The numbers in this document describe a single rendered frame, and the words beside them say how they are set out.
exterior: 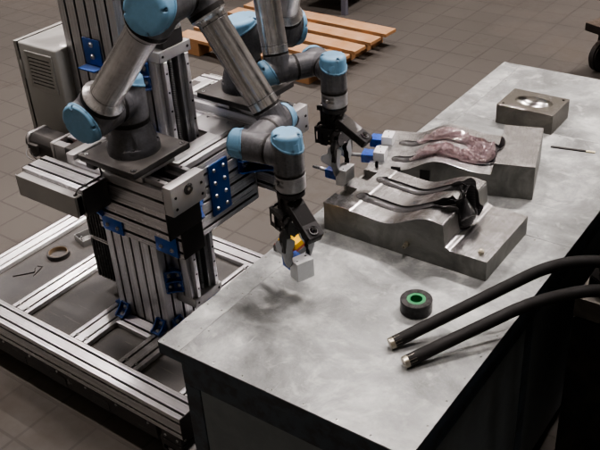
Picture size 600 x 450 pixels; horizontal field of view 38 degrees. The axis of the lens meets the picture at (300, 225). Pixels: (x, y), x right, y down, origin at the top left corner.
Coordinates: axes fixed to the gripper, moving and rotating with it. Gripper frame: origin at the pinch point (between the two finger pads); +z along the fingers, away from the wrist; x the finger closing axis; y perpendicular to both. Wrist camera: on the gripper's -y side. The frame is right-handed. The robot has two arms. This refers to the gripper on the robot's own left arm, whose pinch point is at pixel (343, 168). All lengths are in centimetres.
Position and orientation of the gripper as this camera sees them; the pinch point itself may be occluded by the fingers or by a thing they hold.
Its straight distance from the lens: 261.3
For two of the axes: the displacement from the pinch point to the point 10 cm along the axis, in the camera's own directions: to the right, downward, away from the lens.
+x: -5.5, 4.8, -6.9
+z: 0.6, 8.4, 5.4
